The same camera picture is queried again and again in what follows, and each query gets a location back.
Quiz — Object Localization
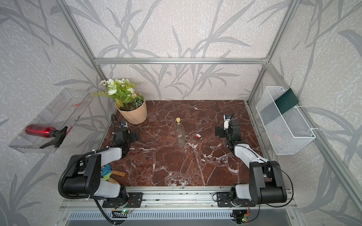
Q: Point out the clear glass bottle with cork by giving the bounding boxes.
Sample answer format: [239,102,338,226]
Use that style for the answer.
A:
[175,117,186,147]

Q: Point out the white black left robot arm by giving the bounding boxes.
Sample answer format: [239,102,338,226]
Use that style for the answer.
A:
[58,127,140,200]

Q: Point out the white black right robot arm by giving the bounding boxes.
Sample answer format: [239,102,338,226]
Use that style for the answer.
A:
[215,115,287,207]

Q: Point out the red spray bottle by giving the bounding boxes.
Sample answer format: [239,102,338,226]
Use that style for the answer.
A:
[25,124,68,149]

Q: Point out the potted plant in beige pot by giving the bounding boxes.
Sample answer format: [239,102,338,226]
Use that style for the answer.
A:
[95,79,147,125]

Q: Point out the dark green card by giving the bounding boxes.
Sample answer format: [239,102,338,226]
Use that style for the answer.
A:
[275,88,299,114]

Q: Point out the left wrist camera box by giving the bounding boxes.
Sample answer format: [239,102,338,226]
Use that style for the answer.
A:
[118,121,128,127]

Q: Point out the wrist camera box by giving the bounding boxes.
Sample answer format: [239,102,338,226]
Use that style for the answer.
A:
[223,114,233,130]
[118,121,128,127]

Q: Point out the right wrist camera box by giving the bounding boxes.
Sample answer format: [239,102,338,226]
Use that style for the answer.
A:
[223,114,233,130]

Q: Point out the wooden handled garden tools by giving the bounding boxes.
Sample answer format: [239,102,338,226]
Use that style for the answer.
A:
[100,164,127,184]

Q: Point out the white wire mesh basket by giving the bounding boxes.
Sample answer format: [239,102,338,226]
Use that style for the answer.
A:
[256,86,316,155]

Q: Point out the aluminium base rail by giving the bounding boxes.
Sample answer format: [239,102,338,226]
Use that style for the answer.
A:
[59,186,298,211]

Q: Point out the black corrugated cable hose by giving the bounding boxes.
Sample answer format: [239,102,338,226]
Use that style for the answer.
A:
[58,149,125,225]

